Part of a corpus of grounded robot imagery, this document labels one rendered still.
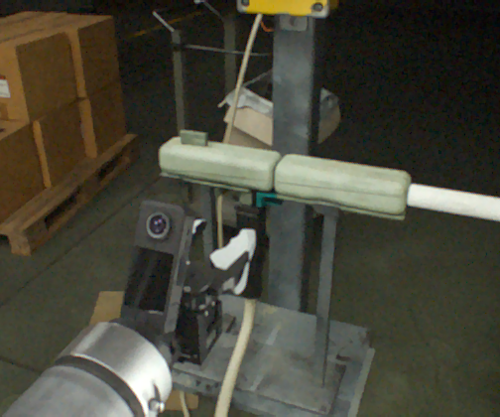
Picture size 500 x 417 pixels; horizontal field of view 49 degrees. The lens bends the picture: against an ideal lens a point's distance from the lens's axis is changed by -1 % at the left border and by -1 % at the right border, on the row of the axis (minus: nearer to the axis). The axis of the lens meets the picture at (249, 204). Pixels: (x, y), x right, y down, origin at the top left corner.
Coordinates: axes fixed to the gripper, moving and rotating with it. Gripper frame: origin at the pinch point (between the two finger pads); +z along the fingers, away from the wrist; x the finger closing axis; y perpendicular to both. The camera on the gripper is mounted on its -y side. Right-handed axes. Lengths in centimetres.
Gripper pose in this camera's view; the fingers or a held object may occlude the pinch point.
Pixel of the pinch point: (223, 226)
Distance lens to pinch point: 61.9
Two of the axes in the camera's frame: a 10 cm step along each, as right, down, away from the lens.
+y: 0.0, 8.8, 4.8
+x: 9.3, 1.7, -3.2
